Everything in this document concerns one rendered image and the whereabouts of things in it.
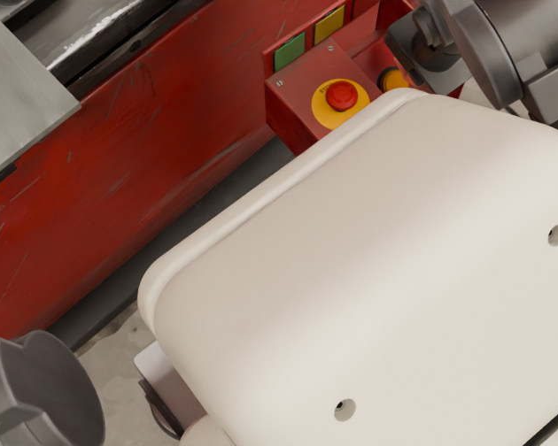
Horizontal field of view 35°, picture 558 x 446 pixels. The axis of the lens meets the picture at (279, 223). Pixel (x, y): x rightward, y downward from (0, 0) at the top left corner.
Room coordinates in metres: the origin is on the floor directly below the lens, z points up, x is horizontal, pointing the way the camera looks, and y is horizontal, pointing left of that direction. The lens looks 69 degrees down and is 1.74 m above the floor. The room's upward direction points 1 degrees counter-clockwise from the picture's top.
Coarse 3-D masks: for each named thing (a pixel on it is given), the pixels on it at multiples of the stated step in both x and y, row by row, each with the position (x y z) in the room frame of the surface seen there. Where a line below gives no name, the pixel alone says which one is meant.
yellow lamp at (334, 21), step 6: (342, 6) 0.63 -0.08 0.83; (336, 12) 0.62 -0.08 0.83; (342, 12) 0.63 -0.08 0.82; (330, 18) 0.61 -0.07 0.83; (336, 18) 0.62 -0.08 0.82; (342, 18) 0.63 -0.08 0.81; (318, 24) 0.60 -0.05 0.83; (324, 24) 0.61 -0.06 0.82; (330, 24) 0.61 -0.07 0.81; (336, 24) 0.62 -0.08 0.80; (342, 24) 0.63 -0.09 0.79; (318, 30) 0.60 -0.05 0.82; (324, 30) 0.61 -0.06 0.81; (330, 30) 0.62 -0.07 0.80; (336, 30) 0.62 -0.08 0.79; (318, 36) 0.60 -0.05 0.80; (324, 36) 0.61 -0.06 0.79
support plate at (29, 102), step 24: (0, 24) 0.50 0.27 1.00; (0, 48) 0.47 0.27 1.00; (24, 48) 0.47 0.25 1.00; (0, 72) 0.44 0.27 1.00; (24, 72) 0.44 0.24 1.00; (48, 72) 0.44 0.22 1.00; (0, 96) 0.42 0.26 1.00; (24, 96) 0.42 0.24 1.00; (48, 96) 0.42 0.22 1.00; (72, 96) 0.42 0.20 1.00; (0, 120) 0.39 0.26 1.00; (24, 120) 0.39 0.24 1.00; (48, 120) 0.39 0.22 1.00; (0, 144) 0.37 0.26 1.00; (24, 144) 0.37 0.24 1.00; (0, 168) 0.34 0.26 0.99
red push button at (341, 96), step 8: (328, 88) 0.53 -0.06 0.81; (336, 88) 0.53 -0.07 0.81; (344, 88) 0.53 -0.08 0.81; (352, 88) 0.53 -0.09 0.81; (328, 96) 0.52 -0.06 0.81; (336, 96) 0.51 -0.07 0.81; (344, 96) 0.51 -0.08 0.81; (352, 96) 0.51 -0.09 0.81; (336, 104) 0.51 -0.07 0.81; (344, 104) 0.50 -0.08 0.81; (352, 104) 0.51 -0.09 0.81
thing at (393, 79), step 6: (390, 72) 0.59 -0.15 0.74; (396, 72) 0.59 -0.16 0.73; (384, 78) 0.58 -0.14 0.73; (390, 78) 0.58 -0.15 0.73; (396, 78) 0.58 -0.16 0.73; (402, 78) 0.59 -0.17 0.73; (384, 84) 0.58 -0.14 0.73; (390, 84) 0.58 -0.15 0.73; (396, 84) 0.58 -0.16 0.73; (402, 84) 0.58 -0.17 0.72; (408, 84) 0.58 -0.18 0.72; (384, 90) 0.57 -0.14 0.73
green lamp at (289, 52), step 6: (300, 36) 0.59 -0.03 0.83; (294, 42) 0.58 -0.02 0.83; (300, 42) 0.59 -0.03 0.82; (282, 48) 0.57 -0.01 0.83; (288, 48) 0.57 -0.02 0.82; (294, 48) 0.58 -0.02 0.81; (300, 48) 0.59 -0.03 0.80; (276, 54) 0.56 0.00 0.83; (282, 54) 0.57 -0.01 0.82; (288, 54) 0.57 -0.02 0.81; (294, 54) 0.58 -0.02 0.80; (300, 54) 0.59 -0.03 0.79; (276, 60) 0.56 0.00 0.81; (282, 60) 0.57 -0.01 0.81; (288, 60) 0.57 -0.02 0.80; (276, 66) 0.56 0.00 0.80; (282, 66) 0.57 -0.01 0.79
